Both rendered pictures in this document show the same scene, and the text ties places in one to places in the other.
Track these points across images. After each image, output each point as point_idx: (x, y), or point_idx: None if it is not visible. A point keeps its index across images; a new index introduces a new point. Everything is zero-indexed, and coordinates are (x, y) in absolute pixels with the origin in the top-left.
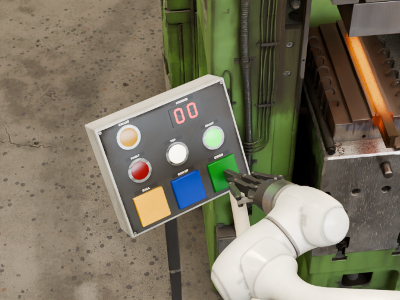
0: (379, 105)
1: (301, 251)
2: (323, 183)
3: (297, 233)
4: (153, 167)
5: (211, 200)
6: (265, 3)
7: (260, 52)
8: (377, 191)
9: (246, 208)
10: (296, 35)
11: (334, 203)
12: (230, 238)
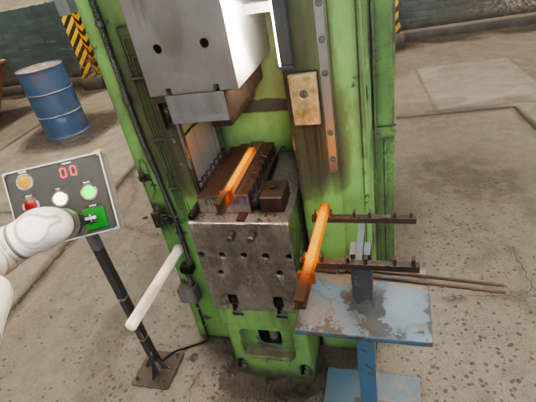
0: (228, 187)
1: (18, 250)
2: (195, 243)
3: (12, 234)
4: (41, 205)
5: (85, 236)
6: (144, 108)
7: (155, 146)
8: (238, 257)
9: (171, 263)
10: (175, 134)
11: (35, 212)
12: (183, 289)
